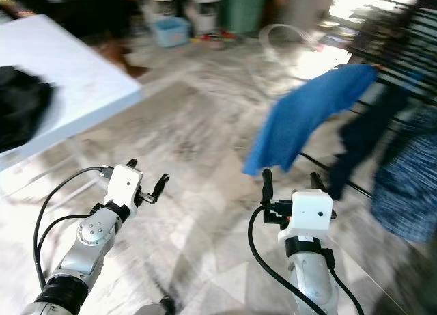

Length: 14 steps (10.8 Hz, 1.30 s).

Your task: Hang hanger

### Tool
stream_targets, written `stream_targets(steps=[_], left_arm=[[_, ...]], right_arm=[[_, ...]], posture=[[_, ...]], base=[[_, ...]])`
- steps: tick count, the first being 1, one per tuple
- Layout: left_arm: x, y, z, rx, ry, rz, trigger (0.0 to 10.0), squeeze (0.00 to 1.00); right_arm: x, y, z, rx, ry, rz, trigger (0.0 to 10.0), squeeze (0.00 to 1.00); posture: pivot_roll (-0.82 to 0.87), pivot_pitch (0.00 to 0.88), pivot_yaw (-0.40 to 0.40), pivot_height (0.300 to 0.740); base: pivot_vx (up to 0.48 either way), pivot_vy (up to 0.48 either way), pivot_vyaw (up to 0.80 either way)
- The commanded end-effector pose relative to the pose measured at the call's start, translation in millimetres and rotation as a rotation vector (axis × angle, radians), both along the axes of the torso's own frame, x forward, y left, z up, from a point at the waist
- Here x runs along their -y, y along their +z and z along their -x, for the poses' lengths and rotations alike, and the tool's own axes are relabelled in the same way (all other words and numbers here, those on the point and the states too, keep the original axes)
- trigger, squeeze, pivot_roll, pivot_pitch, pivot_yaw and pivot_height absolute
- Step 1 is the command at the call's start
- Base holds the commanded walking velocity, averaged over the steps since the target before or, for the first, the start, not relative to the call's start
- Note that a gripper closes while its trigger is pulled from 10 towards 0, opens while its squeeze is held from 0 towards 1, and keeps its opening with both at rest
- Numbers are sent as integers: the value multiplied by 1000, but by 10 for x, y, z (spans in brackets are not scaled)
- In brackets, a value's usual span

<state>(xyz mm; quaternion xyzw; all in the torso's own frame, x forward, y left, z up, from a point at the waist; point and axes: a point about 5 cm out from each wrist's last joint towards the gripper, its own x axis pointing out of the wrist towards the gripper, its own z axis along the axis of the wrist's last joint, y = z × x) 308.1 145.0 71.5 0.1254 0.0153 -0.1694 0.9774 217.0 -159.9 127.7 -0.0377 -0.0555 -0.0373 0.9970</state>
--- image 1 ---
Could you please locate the black garment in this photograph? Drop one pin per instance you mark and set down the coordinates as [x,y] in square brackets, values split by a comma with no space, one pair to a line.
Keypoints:
[24,110]

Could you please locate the black metal drying rack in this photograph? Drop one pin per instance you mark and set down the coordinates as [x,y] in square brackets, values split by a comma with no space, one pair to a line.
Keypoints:
[410,28]

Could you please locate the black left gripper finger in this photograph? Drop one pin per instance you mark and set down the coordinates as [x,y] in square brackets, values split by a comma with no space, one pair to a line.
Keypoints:
[132,162]
[161,184]

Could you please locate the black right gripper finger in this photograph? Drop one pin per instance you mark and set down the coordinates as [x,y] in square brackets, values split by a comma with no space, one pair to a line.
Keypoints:
[318,182]
[268,186]

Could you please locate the white folding table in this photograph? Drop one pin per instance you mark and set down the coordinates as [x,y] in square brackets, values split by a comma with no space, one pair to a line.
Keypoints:
[68,69]

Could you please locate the light blue plastic bin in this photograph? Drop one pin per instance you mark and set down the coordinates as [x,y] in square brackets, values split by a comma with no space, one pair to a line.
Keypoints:
[171,33]

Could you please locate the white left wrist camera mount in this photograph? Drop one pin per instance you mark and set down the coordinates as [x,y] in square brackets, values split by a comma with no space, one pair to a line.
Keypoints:
[126,185]

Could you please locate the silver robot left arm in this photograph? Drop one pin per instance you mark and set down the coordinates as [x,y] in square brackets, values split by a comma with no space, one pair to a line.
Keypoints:
[85,250]

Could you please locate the blue plaid shirt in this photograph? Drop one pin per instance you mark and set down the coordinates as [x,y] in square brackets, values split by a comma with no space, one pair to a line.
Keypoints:
[410,185]

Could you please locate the green storage bin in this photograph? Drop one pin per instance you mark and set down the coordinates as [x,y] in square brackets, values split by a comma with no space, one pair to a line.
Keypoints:
[244,11]

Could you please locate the dark navy hanging garment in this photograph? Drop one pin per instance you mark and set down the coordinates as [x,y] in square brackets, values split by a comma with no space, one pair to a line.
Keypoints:
[365,137]

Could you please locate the robot left leg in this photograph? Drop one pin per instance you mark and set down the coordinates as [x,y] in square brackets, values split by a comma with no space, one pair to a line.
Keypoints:
[167,305]

